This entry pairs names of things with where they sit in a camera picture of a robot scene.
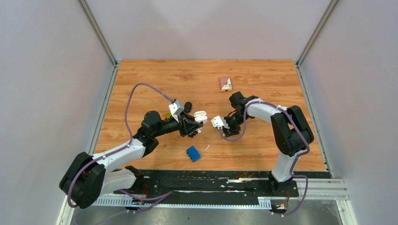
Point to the orange green toy block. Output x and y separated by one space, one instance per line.
166 116

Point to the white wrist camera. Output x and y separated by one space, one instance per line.
176 108
219 122

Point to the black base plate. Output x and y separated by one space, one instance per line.
208 187

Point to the red white card box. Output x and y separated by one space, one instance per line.
225 84

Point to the white earbud charging case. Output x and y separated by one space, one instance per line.
201 116

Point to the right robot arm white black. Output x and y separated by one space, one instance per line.
291 130

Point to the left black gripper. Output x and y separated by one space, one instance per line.
187 124

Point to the black earbuds pair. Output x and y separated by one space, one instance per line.
194 133

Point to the blue toy brick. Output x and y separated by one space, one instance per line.
193 154

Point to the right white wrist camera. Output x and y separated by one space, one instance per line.
219 122

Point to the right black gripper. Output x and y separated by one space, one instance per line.
231 131

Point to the black earbud case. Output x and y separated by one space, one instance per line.
187 107

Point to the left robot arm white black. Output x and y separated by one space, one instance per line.
90 176

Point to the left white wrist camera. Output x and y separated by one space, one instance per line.
176 108

